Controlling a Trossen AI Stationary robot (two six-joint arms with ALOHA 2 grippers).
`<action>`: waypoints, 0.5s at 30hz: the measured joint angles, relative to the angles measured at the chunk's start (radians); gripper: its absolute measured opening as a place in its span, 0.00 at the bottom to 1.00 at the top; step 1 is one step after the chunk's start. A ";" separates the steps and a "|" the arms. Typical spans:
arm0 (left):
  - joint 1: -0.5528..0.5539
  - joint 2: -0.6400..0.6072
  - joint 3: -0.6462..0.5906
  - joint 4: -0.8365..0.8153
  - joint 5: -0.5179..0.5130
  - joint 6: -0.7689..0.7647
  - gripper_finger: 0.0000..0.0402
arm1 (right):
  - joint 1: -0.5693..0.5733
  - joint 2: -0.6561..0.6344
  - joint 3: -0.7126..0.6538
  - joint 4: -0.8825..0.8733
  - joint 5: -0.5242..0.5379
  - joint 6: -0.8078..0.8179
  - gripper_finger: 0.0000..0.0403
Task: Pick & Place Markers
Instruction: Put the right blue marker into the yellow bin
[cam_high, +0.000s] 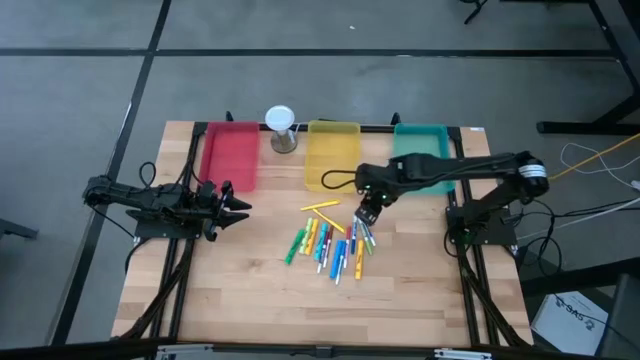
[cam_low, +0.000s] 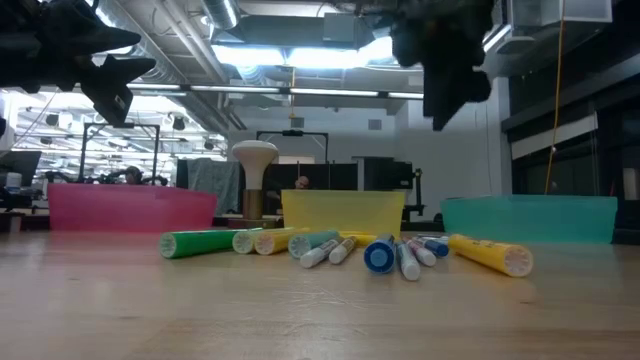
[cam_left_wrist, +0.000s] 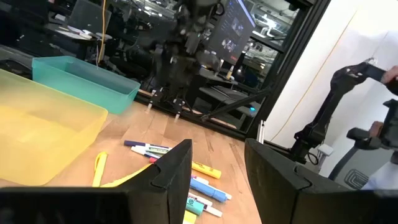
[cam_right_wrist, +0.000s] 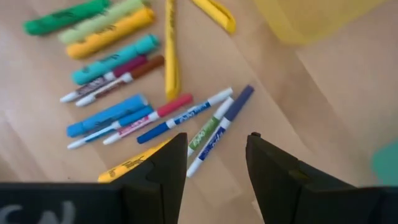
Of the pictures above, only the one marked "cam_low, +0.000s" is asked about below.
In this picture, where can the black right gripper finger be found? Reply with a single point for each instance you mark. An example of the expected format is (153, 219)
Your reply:
(455, 95)
(433, 95)

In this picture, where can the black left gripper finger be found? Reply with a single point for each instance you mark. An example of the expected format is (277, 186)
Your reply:
(115, 85)
(95, 35)

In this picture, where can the blue capped white marker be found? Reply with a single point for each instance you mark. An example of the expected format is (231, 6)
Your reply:
(440, 248)

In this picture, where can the yellow BIC highlighter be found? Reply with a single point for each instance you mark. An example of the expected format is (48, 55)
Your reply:
(362, 239)

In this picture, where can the pink labelled white marker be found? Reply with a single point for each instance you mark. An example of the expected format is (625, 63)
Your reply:
(426, 257)

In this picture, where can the yellow fat highlighter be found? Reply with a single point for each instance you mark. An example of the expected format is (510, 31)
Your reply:
(490, 255)
(265, 243)

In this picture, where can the blue fat highlighter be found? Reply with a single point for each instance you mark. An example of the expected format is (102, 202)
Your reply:
(380, 256)

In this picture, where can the blue Expo dry-erase marker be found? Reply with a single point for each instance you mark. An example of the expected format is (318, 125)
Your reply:
(410, 267)

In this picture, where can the green Sharpie highlighter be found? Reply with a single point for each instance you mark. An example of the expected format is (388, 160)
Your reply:
(200, 242)

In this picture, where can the white thin dry-erase marker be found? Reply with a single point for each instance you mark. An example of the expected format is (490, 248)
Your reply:
(312, 259)
(340, 256)

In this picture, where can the yellow-green fat highlighter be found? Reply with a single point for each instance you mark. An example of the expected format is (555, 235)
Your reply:
(243, 242)

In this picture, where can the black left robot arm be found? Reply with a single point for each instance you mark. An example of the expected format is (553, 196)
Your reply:
(7, 40)

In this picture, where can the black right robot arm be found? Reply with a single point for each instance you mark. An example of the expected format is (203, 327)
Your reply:
(450, 10)

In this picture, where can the black ceiling spotlight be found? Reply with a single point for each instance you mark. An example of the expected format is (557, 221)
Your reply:
(178, 123)
(52, 120)

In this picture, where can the person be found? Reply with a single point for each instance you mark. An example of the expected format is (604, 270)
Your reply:
(301, 182)
(133, 175)

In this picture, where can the white ceiling ventilation unit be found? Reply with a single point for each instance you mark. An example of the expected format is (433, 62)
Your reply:
(550, 12)

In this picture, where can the computer monitor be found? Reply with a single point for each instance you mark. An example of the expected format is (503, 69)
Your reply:
(20, 165)

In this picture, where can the long ceiling light bar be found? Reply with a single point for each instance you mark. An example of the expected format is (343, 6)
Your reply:
(235, 89)

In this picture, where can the pink plastic bin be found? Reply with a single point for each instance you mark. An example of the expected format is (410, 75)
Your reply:
(130, 207)

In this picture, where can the black partition panel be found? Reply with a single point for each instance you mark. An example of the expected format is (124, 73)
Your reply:
(330, 176)

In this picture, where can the white container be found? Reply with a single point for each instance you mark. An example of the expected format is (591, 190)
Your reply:
(12, 181)

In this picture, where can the gray cloth cover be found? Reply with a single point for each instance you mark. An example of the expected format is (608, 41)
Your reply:
(215, 180)

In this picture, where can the teal plastic bin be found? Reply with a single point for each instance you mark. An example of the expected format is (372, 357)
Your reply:
(530, 217)

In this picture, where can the yellow plastic bin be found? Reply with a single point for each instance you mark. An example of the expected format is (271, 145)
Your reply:
(345, 210)

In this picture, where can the white mushroom table lamp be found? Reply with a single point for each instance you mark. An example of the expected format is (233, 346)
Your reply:
(255, 155)

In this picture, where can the teal fat highlighter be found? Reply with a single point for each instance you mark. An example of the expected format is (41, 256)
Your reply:
(300, 246)

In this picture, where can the gray wall vent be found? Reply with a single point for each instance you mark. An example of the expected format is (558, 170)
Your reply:
(375, 125)
(297, 122)

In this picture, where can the black metal frame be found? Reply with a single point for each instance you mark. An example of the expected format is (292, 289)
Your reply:
(157, 150)

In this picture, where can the silver round air duct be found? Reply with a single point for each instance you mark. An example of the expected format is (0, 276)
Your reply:
(220, 12)

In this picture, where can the black frame with camera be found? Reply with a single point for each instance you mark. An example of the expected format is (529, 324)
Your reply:
(292, 133)

